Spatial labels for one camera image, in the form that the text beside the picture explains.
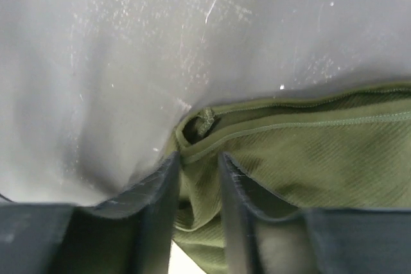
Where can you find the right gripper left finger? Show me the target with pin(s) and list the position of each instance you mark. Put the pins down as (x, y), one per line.
(129, 233)

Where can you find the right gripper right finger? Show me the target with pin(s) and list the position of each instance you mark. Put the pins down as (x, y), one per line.
(266, 234)

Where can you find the olive green underwear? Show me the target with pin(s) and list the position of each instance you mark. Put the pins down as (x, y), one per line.
(351, 149)

